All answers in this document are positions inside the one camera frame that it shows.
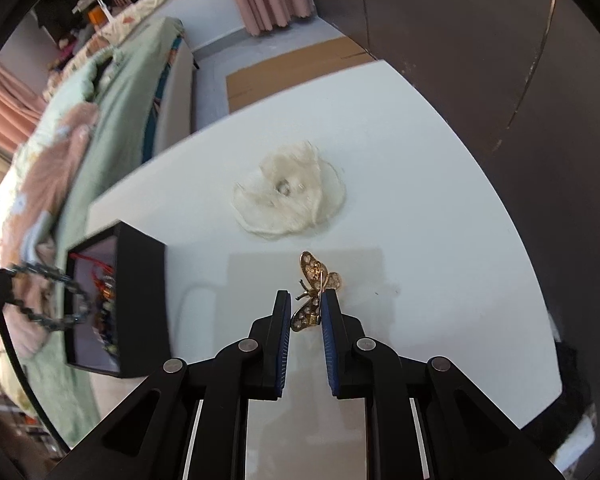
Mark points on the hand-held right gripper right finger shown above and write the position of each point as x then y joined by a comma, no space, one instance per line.
328,345

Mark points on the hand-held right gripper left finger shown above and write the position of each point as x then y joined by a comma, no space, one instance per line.
282,345

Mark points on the gold butterfly brooch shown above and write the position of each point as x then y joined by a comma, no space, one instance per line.
310,267

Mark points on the black gift box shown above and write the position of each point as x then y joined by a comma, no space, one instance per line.
145,300

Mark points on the white fabric flower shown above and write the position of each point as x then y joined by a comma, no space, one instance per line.
280,210

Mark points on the flattened cardboard sheet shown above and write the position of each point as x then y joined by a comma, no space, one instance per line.
290,70

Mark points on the bed with green sheet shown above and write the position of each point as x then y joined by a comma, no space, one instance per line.
130,110

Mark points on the pink floral blanket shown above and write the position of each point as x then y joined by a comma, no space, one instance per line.
45,175

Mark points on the light green quilt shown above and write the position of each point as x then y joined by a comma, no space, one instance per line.
75,85

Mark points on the printed window seat sheet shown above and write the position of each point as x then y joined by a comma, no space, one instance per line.
145,2

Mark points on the orange box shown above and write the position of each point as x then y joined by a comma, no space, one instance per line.
97,15

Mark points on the grey bed frame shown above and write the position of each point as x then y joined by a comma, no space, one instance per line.
180,95

